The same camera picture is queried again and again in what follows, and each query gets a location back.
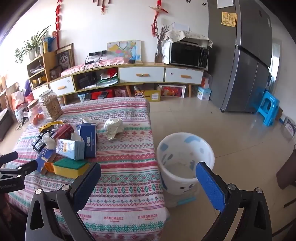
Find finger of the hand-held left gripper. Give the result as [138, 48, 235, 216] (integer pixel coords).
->
[0, 151, 19, 166]
[0, 159, 38, 180]

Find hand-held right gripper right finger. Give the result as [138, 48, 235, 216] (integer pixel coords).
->
[195, 161, 273, 241]

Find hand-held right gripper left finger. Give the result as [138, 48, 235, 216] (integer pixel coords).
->
[25, 162, 102, 241]

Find black plastic tray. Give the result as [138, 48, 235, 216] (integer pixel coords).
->
[31, 130, 55, 152]

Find white bin with blue pattern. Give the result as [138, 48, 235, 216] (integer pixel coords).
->
[157, 133, 215, 204]

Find white and blue milk carton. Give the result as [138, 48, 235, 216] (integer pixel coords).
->
[55, 138, 85, 161]

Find blue tissue box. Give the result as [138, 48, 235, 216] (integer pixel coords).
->
[75, 123, 97, 158]

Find yellow wrapper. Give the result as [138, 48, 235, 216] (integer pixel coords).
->
[39, 120, 63, 132]

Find red drink can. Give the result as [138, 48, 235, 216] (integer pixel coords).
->
[54, 123, 75, 139]

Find blue paper box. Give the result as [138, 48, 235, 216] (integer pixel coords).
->
[36, 148, 58, 175]

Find yellow and green sponge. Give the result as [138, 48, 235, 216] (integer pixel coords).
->
[53, 158, 90, 179]

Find clear plastic container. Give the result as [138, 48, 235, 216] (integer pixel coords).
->
[165, 185, 200, 208]

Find white tissue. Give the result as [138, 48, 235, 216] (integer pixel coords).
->
[42, 134, 57, 150]

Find table with patterned cloth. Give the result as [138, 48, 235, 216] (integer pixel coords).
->
[5, 97, 170, 241]

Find glass jar with cork lid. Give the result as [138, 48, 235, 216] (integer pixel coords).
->
[27, 99, 45, 126]

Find glass jar with snacks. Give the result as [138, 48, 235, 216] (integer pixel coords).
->
[39, 89, 63, 121]

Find white cabinet drawer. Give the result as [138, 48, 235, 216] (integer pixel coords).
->
[119, 67, 164, 83]
[165, 68, 204, 84]
[50, 77, 75, 97]

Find blue and white box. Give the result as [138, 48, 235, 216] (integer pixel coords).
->
[196, 86, 212, 100]

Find blue plastic stool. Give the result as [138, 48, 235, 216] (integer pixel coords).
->
[257, 91, 280, 127]

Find small framed print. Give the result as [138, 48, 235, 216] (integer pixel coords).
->
[283, 117, 296, 137]

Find storage box with red print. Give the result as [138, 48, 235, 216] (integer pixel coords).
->
[158, 85, 186, 98]

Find orange and white box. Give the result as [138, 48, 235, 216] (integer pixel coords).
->
[201, 76, 212, 90]

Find black electronic device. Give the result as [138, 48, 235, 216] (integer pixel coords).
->
[79, 74, 96, 88]

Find wooden shelf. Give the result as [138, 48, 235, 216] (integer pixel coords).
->
[26, 51, 58, 90]

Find green and red bags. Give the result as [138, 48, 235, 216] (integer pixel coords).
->
[97, 70, 119, 86]

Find yellow cardboard box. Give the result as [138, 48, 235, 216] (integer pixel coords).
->
[134, 85, 162, 102]

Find wooden framed picture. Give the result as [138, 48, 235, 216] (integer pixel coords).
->
[55, 43, 75, 69]

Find green potted plant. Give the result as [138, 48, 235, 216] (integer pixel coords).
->
[15, 25, 51, 62]

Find grey refrigerator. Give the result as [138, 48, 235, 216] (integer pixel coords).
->
[208, 0, 273, 114]

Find black microwave oven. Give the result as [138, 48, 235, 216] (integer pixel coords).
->
[169, 42, 210, 69]

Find wooden TV cabinet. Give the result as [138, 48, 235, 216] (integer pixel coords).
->
[47, 61, 205, 105]

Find glass vase with twigs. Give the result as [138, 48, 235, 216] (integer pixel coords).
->
[154, 24, 169, 63]

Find floral cloth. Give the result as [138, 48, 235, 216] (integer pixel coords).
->
[165, 30, 213, 48]

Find yellow paper note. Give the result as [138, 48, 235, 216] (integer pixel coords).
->
[221, 11, 237, 27]

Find red knot tassel decoration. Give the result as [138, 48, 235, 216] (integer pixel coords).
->
[149, 0, 169, 37]

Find red chili string decoration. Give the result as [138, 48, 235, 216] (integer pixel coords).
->
[54, 0, 63, 32]

